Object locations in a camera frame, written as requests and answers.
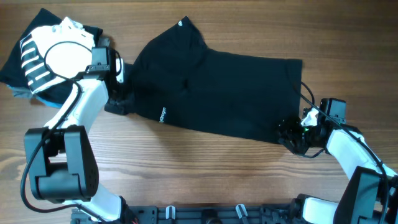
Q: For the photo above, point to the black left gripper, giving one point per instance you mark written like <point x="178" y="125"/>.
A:
<point x="129" y="96"/>

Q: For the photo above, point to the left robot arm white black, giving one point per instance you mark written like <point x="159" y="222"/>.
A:
<point x="61" y="170"/>

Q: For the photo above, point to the grey folded shirt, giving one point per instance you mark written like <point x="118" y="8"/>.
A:
<point x="56" y="94"/>

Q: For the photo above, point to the blue folded shirt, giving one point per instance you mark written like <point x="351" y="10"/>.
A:
<point x="21" y="92"/>

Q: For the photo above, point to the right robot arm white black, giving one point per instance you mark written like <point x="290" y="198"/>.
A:
<point x="371" y="193"/>

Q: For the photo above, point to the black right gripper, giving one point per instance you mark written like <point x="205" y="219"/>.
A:
<point x="289" y="130"/>

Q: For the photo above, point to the black t-shirt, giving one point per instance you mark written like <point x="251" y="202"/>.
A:
<point x="178" y="80"/>

